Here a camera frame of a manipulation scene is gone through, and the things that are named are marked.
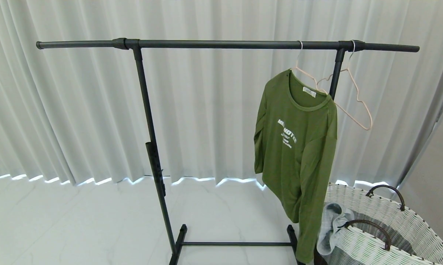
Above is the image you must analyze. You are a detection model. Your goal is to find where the white curtain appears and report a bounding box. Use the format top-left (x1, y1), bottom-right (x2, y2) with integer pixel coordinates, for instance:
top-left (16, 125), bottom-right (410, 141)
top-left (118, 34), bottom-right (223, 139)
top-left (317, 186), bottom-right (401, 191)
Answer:
top-left (0, 0), bottom-right (443, 190)

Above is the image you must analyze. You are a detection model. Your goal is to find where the green printed shirt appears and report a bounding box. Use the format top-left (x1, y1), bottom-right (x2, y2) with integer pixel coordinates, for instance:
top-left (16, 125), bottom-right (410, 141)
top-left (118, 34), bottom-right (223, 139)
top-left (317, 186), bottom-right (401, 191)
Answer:
top-left (254, 69), bottom-right (338, 264)

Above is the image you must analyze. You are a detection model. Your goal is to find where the pale grey garment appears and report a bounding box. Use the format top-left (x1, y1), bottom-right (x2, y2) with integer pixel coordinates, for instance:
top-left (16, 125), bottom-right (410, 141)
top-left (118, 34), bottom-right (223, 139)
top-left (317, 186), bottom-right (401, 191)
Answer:
top-left (316, 202), bottom-right (355, 255)

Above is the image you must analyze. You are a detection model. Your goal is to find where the black clothes rack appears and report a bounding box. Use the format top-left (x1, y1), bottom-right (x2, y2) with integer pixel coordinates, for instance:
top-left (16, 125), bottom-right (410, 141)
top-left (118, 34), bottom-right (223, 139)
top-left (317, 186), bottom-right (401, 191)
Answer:
top-left (36, 38), bottom-right (420, 265)

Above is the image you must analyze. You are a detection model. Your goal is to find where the pink clothes hanger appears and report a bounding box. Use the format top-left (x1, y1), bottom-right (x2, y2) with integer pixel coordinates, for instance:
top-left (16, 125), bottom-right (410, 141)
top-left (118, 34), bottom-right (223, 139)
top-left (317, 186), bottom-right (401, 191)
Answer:
top-left (291, 41), bottom-right (329, 94)
top-left (316, 40), bottom-right (373, 131)

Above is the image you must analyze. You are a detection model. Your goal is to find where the white laundry basket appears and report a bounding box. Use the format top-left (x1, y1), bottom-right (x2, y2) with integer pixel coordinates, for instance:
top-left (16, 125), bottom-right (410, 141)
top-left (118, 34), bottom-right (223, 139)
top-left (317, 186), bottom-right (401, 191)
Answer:
top-left (313, 183), bottom-right (443, 265)

